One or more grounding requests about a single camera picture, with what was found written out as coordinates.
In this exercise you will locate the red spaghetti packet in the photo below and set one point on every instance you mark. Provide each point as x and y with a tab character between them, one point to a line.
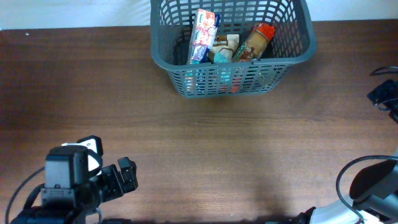
251	50

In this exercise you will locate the grey plastic lattice basket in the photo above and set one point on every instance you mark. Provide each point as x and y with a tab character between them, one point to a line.
171	24

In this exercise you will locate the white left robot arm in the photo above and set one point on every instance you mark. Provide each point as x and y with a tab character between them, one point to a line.
76	184

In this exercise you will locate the beige brown snack pouch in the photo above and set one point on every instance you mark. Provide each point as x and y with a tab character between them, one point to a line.
226	45

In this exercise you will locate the teal snack packet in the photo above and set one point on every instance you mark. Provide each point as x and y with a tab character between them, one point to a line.
221	59

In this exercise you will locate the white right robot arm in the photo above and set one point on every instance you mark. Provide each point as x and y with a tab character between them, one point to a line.
372	196

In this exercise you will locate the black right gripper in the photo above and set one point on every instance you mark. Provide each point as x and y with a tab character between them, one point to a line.
382	92

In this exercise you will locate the Kleenex tissue multipack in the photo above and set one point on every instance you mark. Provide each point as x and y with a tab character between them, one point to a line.
202	38

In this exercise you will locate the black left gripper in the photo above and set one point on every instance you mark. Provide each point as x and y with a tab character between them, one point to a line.
118	187

